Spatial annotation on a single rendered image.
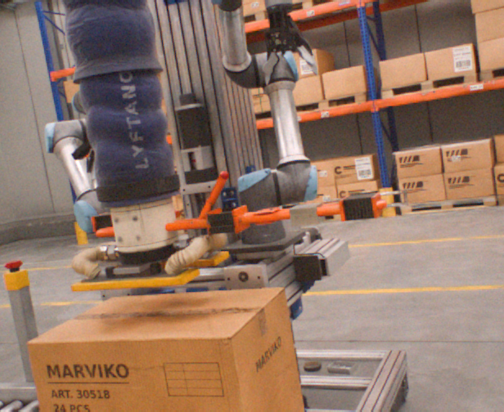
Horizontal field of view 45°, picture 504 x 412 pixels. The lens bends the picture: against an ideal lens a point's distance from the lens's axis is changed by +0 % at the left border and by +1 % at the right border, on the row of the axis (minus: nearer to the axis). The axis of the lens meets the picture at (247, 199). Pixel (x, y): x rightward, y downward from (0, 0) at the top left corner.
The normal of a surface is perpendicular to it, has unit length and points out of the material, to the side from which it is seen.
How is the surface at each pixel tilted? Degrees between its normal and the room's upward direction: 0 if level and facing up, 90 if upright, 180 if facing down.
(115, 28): 91
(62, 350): 90
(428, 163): 90
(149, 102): 109
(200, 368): 90
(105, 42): 99
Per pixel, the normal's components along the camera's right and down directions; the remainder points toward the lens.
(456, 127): -0.40, 0.16
